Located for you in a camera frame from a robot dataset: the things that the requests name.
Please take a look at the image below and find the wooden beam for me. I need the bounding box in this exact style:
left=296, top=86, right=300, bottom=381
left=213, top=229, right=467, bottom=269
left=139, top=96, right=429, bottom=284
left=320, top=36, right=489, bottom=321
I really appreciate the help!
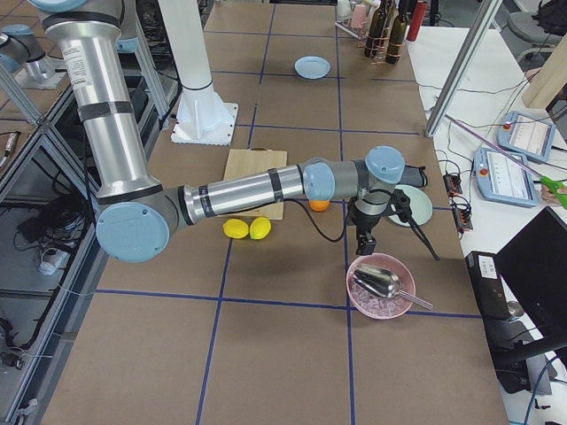
left=522, top=36, right=567, bottom=109

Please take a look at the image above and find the near teach pendant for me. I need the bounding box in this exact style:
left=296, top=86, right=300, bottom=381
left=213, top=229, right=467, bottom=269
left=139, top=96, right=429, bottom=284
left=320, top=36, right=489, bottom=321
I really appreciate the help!
left=473, top=148, right=540, bottom=208

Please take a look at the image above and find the orange fruit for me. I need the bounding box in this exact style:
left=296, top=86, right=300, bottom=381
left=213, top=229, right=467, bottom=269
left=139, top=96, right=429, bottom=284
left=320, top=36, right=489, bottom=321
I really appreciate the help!
left=308, top=200, right=330, bottom=213

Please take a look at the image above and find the yellow lemon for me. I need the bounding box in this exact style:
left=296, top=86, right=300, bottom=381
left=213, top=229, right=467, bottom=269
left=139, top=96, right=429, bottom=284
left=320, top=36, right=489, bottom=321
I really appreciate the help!
left=249, top=217, right=272, bottom=240
left=222, top=219, right=249, bottom=239

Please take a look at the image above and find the steel scoop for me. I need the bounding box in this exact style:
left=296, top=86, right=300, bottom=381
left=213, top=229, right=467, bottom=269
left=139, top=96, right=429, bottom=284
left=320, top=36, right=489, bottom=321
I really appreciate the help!
left=353, top=264, right=433, bottom=311

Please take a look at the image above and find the pink bowl with ice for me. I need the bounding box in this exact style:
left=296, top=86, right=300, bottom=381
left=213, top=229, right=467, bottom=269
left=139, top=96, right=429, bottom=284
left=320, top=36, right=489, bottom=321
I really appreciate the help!
left=346, top=253, right=416, bottom=320

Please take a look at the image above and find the right yellow lemon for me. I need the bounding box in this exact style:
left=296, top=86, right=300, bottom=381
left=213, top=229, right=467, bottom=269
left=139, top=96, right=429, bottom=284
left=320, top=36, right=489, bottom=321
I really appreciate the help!
left=249, top=217, right=272, bottom=240

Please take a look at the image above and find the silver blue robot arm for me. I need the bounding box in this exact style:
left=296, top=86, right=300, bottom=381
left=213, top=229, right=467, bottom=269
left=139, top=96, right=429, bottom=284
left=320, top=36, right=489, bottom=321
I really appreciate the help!
left=35, top=1, right=405, bottom=263

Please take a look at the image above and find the wooden cutting board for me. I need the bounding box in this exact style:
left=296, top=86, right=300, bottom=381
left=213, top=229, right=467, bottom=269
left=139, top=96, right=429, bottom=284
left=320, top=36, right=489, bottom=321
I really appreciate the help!
left=223, top=148, right=288, bottom=220

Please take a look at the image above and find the copper wire bottle rack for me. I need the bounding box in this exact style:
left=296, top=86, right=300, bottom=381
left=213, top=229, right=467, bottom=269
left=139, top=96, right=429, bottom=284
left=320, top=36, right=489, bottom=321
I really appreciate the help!
left=371, top=15, right=397, bottom=63

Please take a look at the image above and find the black orange usb hub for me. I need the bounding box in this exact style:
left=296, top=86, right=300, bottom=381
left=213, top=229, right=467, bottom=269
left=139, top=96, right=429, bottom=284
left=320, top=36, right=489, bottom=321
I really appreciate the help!
left=443, top=173, right=473, bottom=235

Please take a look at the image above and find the dark wine bottle left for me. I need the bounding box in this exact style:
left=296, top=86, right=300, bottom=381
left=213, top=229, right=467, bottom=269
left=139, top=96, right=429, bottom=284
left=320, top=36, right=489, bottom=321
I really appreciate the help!
left=364, top=1, right=387, bottom=58

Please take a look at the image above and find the dark wine bottle right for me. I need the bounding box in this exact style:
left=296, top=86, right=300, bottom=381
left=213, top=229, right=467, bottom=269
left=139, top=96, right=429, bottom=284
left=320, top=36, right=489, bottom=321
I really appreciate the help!
left=385, top=0, right=408, bottom=65

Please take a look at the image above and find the black monitor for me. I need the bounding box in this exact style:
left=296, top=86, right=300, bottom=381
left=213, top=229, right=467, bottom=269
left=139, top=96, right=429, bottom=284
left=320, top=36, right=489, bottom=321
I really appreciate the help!
left=494, top=206, right=566, bottom=335

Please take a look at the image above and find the far teach pendant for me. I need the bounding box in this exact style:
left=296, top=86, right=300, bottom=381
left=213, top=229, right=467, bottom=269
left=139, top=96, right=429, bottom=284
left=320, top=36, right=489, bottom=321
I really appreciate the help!
left=497, top=111, right=556, bottom=163

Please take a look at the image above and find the mint green plate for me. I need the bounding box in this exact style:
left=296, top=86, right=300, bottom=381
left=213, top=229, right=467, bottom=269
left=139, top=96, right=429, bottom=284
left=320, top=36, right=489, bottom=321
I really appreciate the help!
left=395, top=184, right=433, bottom=226

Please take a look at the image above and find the pink cup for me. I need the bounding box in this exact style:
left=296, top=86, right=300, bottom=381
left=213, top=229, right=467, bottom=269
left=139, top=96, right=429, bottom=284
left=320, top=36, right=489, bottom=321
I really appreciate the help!
left=351, top=4, right=367, bottom=29

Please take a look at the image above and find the white wire dish rack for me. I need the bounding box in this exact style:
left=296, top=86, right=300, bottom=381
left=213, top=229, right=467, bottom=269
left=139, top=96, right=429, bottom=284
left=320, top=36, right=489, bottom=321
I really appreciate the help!
left=335, top=0, right=367, bottom=40

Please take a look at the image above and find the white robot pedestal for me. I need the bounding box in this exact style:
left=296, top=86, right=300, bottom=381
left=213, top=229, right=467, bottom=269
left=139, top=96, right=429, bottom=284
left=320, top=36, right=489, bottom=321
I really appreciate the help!
left=159, top=0, right=238, bottom=146

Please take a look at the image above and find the dark wine bottle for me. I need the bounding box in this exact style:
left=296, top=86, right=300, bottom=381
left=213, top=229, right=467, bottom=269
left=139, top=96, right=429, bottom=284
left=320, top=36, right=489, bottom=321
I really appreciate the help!
left=364, top=1, right=387, bottom=58
left=385, top=0, right=408, bottom=65

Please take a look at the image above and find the green grabber tool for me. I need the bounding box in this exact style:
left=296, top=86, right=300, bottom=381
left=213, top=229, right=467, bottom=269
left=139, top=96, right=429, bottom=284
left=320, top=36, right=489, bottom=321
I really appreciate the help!
left=445, top=114, right=566, bottom=207

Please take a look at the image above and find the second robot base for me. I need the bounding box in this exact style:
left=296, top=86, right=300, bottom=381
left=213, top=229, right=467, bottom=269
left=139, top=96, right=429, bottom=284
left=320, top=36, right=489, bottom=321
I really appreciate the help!
left=1, top=24, right=66, bottom=89

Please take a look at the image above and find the black computer box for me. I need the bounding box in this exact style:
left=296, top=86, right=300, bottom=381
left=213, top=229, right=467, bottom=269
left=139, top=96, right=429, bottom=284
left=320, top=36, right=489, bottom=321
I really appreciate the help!
left=465, top=251, right=545, bottom=394

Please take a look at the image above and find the black camera stick mount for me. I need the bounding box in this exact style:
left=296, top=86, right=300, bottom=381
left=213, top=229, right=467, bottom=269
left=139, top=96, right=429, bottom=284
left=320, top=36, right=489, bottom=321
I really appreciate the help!
left=392, top=189, right=440, bottom=261

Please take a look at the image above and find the dark grey folded cloth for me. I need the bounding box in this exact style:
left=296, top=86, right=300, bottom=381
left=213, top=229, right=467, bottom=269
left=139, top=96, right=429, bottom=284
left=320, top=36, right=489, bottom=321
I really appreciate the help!
left=400, top=166, right=429, bottom=188

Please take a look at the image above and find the light blue plate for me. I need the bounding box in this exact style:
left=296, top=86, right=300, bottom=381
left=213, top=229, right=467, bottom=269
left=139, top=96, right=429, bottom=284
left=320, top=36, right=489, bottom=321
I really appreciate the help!
left=294, top=56, right=330, bottom=80

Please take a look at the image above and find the teach pendant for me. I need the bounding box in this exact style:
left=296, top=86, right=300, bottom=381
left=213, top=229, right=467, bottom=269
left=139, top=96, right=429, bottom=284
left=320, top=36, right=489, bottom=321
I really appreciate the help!
left=497, top=111, right=556, bottom=163
left=473, top=148, right=540, bottom=208

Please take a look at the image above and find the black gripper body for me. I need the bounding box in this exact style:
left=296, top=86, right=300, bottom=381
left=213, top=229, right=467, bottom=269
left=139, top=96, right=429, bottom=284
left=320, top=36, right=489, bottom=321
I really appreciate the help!
left=349, top=192, right=390, bottom=256

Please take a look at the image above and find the aluminium frame post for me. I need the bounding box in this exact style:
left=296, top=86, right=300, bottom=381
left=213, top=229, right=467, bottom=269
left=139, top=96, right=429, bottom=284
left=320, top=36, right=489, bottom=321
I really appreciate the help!
left=424, top=0, right=502, bottom=138

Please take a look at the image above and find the left yellow lemon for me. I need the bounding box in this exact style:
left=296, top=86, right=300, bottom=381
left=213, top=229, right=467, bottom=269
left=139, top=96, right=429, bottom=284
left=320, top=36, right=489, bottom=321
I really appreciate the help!
left=222, top=219, right=249, bottom=239

